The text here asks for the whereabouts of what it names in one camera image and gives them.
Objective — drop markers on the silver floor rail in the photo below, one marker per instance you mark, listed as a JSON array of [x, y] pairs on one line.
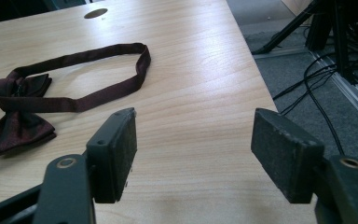
[[351, 90]]

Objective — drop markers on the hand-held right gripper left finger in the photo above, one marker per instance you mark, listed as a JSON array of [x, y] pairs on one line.
[[113, 161]]

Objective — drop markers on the black metal stand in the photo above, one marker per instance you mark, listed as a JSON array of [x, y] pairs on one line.
[[343, 40]]

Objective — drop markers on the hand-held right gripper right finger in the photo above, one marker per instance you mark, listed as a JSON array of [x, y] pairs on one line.
[[284, 155]]

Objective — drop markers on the black stand leg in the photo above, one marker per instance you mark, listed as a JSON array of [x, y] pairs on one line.
[[284, 31]]

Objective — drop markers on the dark red bow tie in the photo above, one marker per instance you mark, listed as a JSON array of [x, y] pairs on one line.
[[28, 102]]

